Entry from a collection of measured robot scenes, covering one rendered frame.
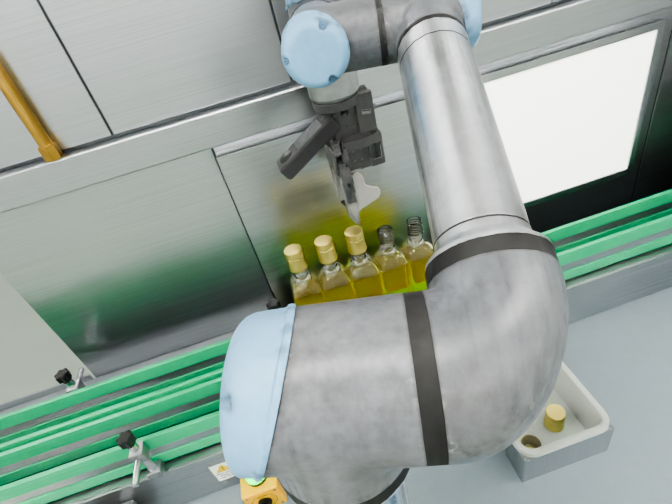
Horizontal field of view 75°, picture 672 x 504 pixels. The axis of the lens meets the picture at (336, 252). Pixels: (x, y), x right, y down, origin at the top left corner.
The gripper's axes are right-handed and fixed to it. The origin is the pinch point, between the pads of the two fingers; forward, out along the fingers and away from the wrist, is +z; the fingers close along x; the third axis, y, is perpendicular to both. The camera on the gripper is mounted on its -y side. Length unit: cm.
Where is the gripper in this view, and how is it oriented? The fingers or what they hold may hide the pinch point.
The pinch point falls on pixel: (347, 210)
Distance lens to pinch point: 77.5
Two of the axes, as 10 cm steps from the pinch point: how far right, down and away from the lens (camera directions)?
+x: -2.6, -5.6, 7.9
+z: 2.1, 7.6, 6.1
